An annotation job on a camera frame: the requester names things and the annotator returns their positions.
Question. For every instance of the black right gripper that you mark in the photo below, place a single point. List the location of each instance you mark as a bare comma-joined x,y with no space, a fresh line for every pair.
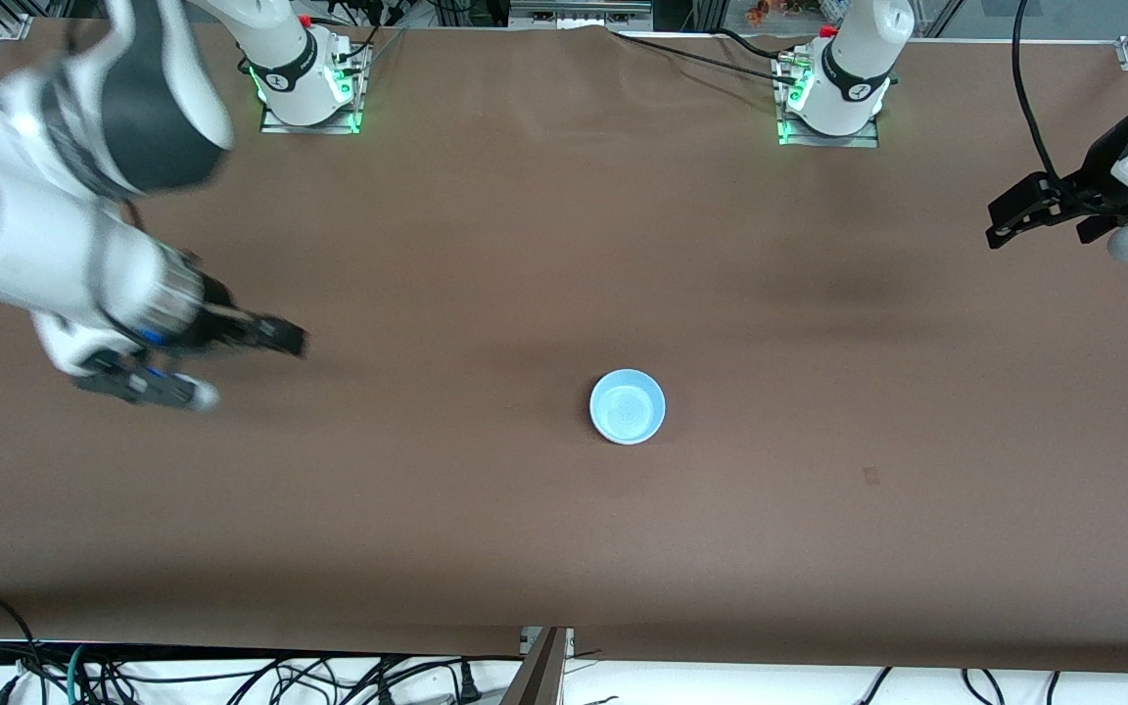
218,326

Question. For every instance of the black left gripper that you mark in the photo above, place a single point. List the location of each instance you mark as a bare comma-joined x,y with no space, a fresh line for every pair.
1096,172

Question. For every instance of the blue bowl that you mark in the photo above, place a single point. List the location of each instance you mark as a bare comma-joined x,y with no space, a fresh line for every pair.
628,406

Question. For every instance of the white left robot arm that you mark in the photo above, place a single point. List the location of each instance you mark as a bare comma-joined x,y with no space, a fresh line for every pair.
858,59

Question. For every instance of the brown table cover sheet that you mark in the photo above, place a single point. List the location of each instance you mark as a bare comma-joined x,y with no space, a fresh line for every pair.
525,245

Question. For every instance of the orange object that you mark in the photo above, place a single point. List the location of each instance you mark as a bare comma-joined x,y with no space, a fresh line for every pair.
760,10

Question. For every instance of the black power plug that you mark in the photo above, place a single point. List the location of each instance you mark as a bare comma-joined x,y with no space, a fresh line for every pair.
468,685

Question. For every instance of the aluminium profile beam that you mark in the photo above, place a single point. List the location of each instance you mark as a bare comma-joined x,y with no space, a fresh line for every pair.
540,676

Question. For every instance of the grey metal device box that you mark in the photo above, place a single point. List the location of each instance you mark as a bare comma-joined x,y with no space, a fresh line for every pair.
579,15

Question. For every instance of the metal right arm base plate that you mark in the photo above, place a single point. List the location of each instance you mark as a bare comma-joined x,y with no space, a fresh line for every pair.
309,128

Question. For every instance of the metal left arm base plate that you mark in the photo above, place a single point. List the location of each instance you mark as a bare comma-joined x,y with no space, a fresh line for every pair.
823,141

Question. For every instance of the aluminium frame post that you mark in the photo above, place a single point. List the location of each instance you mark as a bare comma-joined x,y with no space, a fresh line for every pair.
711,12

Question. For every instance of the small metal bracket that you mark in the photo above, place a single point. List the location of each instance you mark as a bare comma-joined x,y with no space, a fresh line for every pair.
528,641

